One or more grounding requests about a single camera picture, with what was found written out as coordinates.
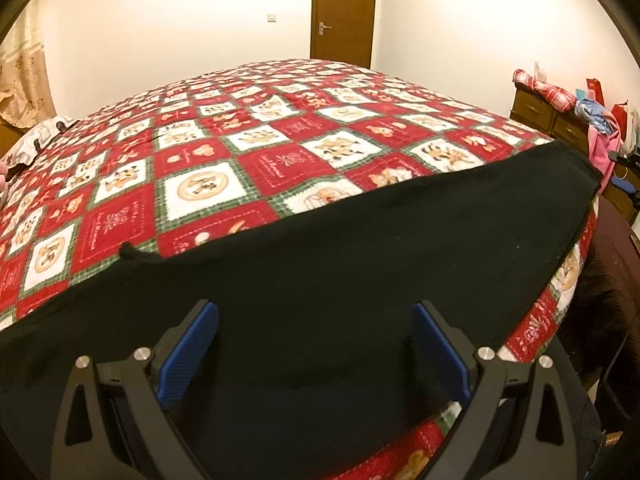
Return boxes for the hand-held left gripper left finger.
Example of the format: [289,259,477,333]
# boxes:
[50,299,220,480]

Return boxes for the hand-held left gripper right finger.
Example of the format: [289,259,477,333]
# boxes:
[411,300,581,480]

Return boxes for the black pants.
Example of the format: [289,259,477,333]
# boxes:
[0,141,603,480]

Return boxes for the pink and blue clothes pile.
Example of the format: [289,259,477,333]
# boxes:
[587,110,623,191]

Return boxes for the red printed bedsheet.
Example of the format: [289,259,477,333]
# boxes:
[0,57,598,480]

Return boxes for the patterned pillow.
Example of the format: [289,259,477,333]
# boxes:
[0,115,76,168]

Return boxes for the brown wooden dresser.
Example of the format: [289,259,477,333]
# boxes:
[510,80,640,226]

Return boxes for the red plaid cloth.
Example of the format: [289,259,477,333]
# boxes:
[512,68,578,113]

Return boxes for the blue cloth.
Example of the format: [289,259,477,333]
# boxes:
[575,97,618,133]

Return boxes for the red bag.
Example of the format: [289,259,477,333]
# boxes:
[612,102,636,136]

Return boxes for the beige patterned curtain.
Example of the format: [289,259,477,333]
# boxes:
[0,5,56,128]

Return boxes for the brown wooden door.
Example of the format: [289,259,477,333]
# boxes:
[310,0,378,68]

